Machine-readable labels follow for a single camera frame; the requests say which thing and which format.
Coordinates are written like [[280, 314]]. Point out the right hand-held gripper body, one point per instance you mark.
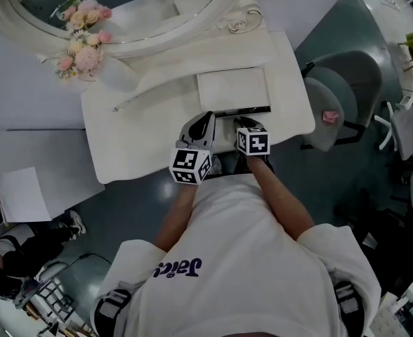
[[254, 142]]

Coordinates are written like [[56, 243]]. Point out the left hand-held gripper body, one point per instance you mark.
[[189, 163]]

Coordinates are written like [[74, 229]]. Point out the person's right forearm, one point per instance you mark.
[[280, 198]]

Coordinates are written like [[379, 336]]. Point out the person's left forearm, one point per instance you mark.
[[178, 216]]

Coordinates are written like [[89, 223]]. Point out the white dressing table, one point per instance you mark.
[[157, 135]]

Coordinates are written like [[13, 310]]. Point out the slim silver pen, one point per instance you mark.
[[125, 103]]

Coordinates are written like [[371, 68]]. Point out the pink note pad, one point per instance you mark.
[[330, 116]]

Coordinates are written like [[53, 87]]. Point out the gray upholstered chair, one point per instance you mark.
[[347, 83]]

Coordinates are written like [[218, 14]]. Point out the person's white shirt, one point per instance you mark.
[[248, 276]]

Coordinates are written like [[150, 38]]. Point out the pink flower bouquet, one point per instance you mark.
[[83, 56]]

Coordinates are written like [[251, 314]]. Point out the white office chair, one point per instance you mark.
[[408, 125]]

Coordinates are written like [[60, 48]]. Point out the white foam board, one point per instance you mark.
[[25, 195]]

